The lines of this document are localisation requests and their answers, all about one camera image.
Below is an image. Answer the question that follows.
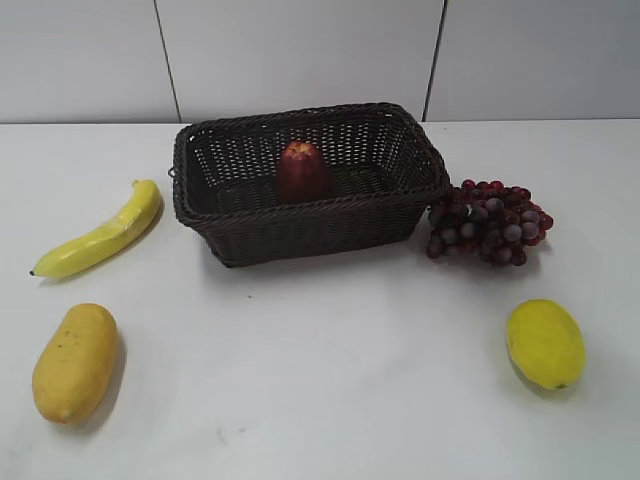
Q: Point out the red apple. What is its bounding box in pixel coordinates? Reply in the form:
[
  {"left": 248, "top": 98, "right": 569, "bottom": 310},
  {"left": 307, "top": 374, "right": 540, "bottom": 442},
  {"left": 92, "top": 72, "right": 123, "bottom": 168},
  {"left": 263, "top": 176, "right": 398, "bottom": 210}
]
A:
[{"left": 276, "top": 141, "right": 332, "bottom": 204}]

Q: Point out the dark woven wicker basket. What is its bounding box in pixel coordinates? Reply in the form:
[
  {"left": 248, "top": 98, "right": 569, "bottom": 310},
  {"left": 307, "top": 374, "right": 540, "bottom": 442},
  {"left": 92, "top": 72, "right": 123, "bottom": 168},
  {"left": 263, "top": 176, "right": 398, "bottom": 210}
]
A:
[{"left": 172, "top": 102, "right": 450, "bottom": 268}]

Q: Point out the purple grape bunch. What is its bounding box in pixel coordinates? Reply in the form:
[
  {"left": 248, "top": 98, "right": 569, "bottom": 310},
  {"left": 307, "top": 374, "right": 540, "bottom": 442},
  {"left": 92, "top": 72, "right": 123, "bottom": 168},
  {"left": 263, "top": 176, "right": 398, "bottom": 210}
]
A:
[{"left": 426, "top": 179, "right": 554, "bottom": 267}]

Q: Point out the yellow banana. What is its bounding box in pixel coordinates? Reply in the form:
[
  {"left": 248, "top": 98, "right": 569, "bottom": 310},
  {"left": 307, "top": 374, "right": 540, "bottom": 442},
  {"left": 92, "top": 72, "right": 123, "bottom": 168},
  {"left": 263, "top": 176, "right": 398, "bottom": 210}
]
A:
[{"left": 29, "top": 179, "right": 163, "bottom": 280}]

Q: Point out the yellow lemon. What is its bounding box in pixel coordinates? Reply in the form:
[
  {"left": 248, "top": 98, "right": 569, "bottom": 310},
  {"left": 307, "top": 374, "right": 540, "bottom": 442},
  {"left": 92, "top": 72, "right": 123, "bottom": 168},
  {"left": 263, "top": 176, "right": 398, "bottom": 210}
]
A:
[{"left": 506, "top": 299, "right": 586, "bottom": 390}]

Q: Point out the orange yellow mango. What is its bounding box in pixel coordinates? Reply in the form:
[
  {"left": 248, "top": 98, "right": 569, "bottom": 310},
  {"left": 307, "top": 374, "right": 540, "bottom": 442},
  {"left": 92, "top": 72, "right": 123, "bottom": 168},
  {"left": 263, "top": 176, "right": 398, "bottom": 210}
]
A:
[{"left": 32, "top": 303, "right": 119, "bottom": 425}]

